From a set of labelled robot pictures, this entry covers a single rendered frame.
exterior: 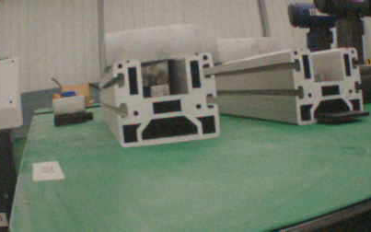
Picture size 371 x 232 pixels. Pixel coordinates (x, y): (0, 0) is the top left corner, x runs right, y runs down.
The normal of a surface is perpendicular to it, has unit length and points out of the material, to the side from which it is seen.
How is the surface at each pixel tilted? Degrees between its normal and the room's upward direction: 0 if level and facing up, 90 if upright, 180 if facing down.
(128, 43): 90
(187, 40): 90
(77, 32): 90
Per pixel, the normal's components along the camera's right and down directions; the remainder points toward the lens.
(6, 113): 0.24, 0.03
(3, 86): 0.09, -0.72
